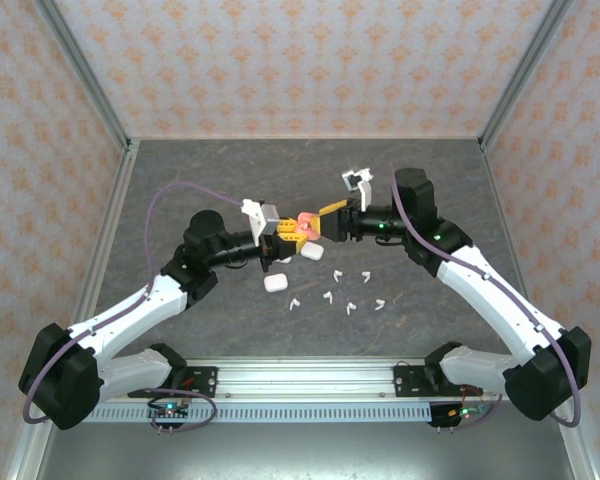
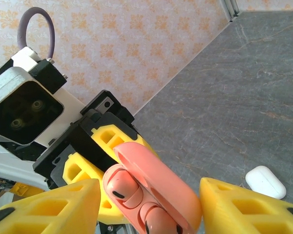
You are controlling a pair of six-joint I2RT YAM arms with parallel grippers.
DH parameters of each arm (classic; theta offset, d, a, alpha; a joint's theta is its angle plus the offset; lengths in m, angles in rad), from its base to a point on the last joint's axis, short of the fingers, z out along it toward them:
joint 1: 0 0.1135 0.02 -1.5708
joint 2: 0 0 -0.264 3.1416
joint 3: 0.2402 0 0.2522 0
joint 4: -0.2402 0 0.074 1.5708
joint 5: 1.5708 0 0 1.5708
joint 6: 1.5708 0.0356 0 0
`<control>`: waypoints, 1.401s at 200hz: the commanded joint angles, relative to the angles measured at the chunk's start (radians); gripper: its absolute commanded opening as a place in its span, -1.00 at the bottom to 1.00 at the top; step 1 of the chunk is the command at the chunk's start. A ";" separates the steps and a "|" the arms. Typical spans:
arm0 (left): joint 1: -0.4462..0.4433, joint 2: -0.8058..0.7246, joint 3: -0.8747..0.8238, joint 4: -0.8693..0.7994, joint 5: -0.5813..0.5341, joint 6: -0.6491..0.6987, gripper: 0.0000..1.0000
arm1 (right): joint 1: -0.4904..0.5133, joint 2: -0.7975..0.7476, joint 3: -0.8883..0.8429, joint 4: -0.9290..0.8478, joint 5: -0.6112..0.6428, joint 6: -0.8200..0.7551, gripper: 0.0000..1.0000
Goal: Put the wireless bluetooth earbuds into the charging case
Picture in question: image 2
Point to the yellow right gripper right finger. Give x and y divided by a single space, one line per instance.
224 214

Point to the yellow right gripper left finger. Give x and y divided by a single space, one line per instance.
44 214

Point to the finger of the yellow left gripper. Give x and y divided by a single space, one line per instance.
127 137
88 174

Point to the pink earbud charging case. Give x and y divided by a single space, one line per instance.
161 175

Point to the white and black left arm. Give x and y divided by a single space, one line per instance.
9 168

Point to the white earbud charging case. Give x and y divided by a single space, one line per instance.
265 181

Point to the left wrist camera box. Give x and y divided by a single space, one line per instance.
19 112

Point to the aluminium corner post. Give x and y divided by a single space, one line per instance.
230 11

